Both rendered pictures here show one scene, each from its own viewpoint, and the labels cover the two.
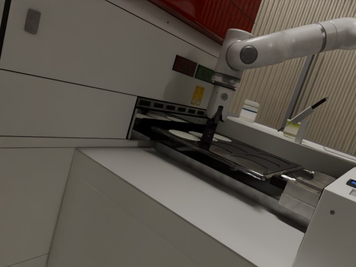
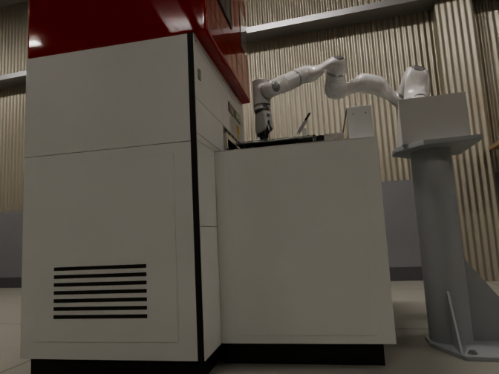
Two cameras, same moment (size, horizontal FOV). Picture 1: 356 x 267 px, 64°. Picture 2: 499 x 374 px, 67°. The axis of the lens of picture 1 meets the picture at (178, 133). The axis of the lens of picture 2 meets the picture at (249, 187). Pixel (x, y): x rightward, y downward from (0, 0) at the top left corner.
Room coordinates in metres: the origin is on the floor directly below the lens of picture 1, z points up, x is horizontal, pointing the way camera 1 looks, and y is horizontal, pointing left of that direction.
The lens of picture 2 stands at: (-0.73, 0.71, 0.49)
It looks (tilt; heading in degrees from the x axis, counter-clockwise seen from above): 7 degrees up; 336
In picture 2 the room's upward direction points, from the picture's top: 3 degrees counter-clockwise
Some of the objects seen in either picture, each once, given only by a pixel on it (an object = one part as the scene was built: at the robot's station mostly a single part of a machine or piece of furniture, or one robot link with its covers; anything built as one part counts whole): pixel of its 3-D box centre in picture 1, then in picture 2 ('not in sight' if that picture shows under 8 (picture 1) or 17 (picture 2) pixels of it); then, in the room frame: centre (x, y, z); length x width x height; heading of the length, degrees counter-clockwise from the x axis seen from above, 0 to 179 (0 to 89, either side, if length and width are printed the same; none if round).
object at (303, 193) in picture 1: (304, 193); (333, 136); (0.62, -0.31, 0.89); 0.08 x 0.03 x 0.03; 55
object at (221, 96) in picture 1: (219, 100); (263, 121); (0.88, -0.09, 1.03); 0.10 x 0.07 x 0.11; 6
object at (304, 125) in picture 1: (299, 123); (301, 132); (1.03, -0.40, 1.03); 0.06 x 0.04 x 0.13; 55
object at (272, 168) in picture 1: (230, 148); (278, 148); (0.89, -0.17, 0.90); 0.34 x 0.34 x 0.01; 55
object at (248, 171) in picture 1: (201, 149); (274, 139); (0.74, -0.07, 0.90); 0.37 x 0.01 x 0.01; 55
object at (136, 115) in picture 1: (176, 127); (236, 152); (1.00, 0.01, 0.89); 0.44 x 0.02 x 0.10; 145
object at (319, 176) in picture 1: (328, 179); not in sight; (0.89, -0.49, 0.89); 0.08 x 0.03 x 0.03; 55
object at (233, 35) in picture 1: (234, 54); (261, 93); (0.88, -0.09, 1.17); 0.09 x 0.08 x 0.13; 12
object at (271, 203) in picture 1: (222, 178); not in sight; (0.76, -0.15, 0.84); 0.50 x 0.02 x 0.03; 55
